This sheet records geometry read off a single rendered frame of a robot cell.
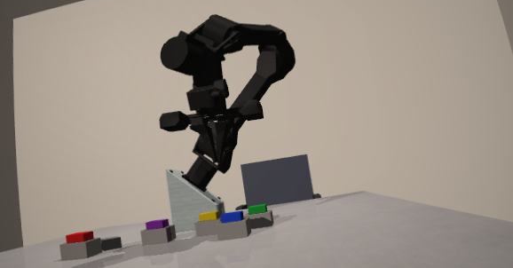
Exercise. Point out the yellow button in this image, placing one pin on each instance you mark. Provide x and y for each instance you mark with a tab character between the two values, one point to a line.
207	224

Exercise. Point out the red button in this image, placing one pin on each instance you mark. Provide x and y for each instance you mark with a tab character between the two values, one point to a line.
80	245

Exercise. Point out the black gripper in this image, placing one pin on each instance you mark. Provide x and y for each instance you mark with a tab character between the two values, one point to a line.
176	121

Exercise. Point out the green button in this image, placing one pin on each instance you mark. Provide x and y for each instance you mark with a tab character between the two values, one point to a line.
259	216

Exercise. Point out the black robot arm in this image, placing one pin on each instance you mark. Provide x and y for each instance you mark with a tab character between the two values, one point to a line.
200	53

